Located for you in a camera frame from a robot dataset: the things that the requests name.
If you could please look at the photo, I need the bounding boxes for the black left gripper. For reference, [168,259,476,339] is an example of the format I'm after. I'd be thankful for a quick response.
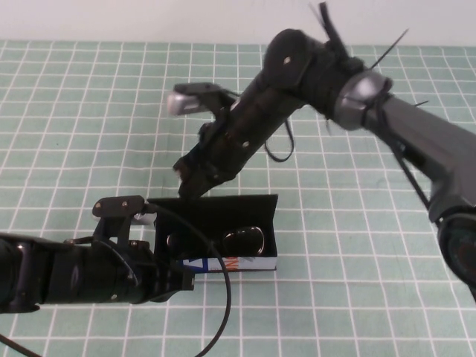
[129,240,196,304]

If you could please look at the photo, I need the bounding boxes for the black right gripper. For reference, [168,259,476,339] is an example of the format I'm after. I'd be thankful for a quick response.
[174,107,268,201]

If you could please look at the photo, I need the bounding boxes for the black printed glasses case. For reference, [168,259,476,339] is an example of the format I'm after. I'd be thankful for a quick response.
[147,193,280,274]

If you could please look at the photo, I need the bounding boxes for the black framed glasses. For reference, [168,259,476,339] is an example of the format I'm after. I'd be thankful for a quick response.
[167,225,267,257]

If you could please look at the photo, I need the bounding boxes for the green white checked tablecloth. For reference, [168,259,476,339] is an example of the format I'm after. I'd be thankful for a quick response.
[0,39,476,357]

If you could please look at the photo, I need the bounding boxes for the thick black left camera cable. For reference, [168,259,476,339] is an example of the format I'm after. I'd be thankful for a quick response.
[147,202,232,357]

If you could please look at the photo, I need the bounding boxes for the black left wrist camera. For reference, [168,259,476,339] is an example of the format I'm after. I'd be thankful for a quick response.
[91,195,155,227]

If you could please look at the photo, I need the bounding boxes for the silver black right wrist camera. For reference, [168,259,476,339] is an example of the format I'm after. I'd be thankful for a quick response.
[166,82,224,116]

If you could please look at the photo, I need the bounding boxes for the black right camera bracket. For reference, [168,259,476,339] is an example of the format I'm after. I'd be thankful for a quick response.
[200,89,242,123]

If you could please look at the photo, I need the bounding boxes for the black camera bracket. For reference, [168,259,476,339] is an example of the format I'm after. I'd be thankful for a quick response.
[93,216,132,245]
[200,89,242,123]

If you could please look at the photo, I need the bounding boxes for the black left camera bracket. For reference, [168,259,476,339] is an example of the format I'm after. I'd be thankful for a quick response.
[93,216,132,245]

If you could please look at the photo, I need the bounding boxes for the thin black looped cable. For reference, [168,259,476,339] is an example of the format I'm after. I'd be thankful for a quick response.
[264,118,295,164]

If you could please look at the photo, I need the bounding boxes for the black right camera cable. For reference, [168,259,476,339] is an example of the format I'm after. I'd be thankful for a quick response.
[318,1,350,53]

